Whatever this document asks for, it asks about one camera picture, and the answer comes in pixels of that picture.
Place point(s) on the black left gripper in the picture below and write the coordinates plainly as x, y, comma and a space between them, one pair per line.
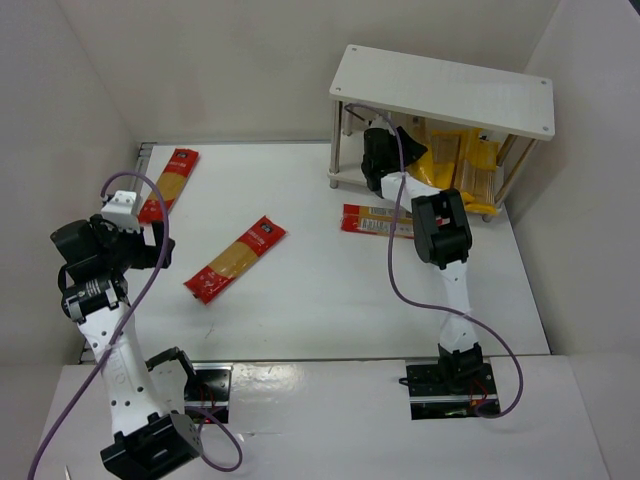
157, 244

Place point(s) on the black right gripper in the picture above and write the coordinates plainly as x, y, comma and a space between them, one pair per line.
405, 145

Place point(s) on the yellow spaghetti bag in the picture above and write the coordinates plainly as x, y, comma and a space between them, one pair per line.
425, 169

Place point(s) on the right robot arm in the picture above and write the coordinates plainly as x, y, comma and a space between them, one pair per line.
442, 240

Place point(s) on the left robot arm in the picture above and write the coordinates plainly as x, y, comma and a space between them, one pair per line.
152, 435

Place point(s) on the yellow pasta bag shelf left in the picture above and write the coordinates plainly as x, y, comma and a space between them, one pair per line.
446, 148

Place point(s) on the yellow pasta bag shelf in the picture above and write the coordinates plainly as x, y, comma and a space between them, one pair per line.
446, 148
475, 172

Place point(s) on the red orange pasta box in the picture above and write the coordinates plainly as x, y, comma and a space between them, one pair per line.
375, 221

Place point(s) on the yellow pasta bag shelf right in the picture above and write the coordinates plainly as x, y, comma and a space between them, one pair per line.
475, 172

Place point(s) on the white two-tier shelf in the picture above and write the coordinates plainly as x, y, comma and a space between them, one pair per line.
515, 108

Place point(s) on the red spaghetti bag far left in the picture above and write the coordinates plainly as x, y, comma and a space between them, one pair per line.
170, 184

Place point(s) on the red spaghetti bag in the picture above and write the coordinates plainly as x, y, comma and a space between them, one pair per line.
170, 184
207, 284

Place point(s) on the red spaghetti bag centre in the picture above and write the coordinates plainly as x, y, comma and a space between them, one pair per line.
207, 284

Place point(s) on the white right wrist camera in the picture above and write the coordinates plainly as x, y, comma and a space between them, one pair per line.
378, 121

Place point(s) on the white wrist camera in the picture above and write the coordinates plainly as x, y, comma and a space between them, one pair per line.
121, 210
378, 121

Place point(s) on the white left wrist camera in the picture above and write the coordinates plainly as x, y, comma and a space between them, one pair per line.
121, 210

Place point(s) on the aluminium table edge rail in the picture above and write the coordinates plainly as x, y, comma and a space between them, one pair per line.
141, 166

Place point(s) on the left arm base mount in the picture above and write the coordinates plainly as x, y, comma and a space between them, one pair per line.
211, 389

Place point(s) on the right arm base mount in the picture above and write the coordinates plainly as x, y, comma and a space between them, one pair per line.
430, 397

